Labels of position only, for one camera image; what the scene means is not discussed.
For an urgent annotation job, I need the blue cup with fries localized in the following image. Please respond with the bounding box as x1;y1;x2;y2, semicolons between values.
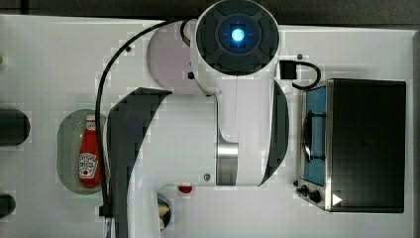
157;193;171;230

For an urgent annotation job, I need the black camera cable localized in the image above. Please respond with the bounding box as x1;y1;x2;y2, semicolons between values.
279;59;322;91

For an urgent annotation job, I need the red plush ketchup bottle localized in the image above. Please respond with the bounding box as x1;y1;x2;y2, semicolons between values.
78;114;101;188

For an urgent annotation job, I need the black cylinder cup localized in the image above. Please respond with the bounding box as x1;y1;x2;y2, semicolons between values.
0;193;16;218
0;109;31;147

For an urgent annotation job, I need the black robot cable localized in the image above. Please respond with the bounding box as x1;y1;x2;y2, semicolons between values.
94;20;176;218

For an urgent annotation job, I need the black toaster oven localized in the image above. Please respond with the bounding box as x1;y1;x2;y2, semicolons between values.
294;78;406;213

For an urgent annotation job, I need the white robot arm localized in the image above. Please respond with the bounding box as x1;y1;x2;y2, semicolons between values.
105;0;289;238

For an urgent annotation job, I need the lilac oval plate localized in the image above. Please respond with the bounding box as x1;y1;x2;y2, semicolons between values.
147;21;200;94

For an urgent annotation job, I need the green oval strainer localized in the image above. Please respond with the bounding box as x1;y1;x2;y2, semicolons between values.
56;109;108;194

